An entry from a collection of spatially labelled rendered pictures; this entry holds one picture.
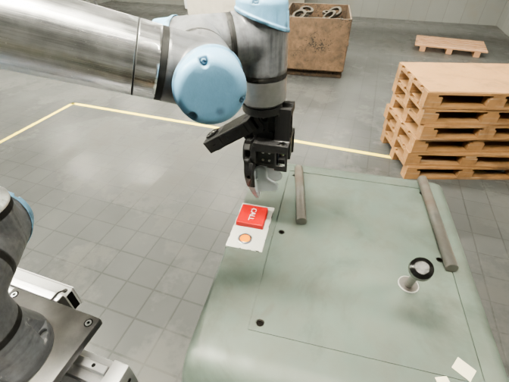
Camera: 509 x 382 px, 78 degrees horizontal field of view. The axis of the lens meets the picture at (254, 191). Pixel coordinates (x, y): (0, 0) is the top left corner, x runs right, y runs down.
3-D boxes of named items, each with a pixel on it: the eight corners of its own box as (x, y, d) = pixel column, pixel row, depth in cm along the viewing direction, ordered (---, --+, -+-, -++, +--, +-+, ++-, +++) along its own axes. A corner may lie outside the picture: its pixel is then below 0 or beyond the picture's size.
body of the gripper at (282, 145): (285, 176, 56) (288, 114, 48) (240, 170, 58) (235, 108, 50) (293, 153, 62) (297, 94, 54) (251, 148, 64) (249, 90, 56)
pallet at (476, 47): (413, 51, 598) (414, 45, 591) (413, 40, 657) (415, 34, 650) (487, 58, 562) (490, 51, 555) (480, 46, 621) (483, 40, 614)
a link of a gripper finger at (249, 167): (252, 192, 60) (251, 153, 54) (245, 190, 60) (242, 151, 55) (259, 177, 63) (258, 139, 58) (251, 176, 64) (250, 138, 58)
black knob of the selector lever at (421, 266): (399, 267, 47) (409, 247, 44) (423, 271, 47) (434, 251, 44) (402, 290, 44) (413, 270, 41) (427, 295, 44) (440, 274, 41)
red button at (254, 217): (242, 209, 73) (242, 202, 72) (268, 214, 72) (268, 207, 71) (235, 227, 69) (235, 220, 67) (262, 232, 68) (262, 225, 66)
